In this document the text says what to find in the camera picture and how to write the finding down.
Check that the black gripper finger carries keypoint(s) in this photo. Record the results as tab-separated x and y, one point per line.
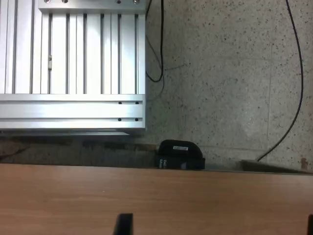
124	225
310	226

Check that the black power adapter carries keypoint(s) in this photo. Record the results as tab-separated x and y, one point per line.
178	151

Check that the aluminium profile robot stand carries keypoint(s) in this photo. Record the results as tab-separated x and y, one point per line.
73	110

